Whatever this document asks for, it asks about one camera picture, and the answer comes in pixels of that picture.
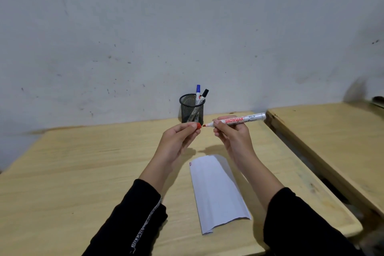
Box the white folded paper sheet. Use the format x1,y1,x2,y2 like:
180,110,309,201
189,154,252,235

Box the white marker with red tip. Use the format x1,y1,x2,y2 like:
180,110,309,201
203,112,267,128

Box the person's right hand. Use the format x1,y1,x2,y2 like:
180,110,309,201
213,115,257,171

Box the person's right forearm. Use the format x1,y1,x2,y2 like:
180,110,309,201
239,153,365,256

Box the black mesh pen holder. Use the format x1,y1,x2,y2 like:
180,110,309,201
179,93,206,126

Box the person's left hand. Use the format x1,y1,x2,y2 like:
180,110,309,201
154,122,201,171

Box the person's left forearm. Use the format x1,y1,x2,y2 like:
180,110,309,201
82,156,175,256

